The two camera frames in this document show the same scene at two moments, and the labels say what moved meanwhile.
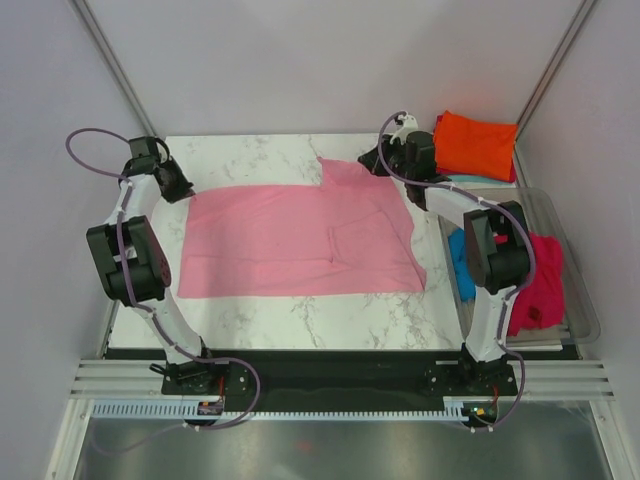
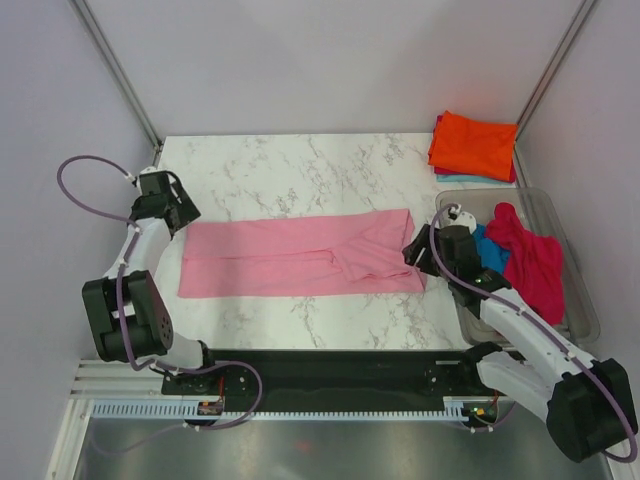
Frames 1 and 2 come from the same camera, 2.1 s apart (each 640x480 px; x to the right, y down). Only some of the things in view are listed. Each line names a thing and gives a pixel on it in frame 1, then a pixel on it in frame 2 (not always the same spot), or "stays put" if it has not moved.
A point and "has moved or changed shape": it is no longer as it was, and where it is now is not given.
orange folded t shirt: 473,146 stays put
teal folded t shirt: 473,178 stays put
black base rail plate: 330,376 stays put
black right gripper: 370,160 to 410,253
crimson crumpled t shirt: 542,303 stays put
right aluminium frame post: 583,12 stays put
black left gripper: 185,188 to 188,211
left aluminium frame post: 129,84 stays put
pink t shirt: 350,234 has moved or changed shape
